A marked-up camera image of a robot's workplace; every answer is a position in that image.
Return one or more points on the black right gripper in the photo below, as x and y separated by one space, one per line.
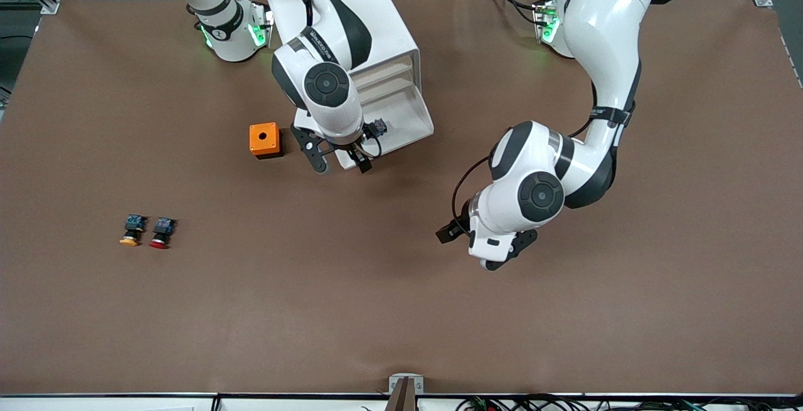
356 152

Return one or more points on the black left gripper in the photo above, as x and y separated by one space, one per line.
462 221

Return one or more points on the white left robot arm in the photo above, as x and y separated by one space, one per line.
602 34

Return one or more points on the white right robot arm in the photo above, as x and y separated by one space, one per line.
326 85

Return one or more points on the red push button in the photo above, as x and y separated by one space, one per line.
162 233

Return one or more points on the yellow push button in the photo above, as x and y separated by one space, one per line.
132 230

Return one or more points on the orange box with hole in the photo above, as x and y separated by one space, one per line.
257 145

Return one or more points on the brown table mat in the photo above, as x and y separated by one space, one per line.
401 310

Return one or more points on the grey metal table bracket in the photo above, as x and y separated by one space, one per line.
394 381

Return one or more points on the brown upright post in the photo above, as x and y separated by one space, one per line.
401 398

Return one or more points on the white table edge rail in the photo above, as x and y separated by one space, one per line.
94 403

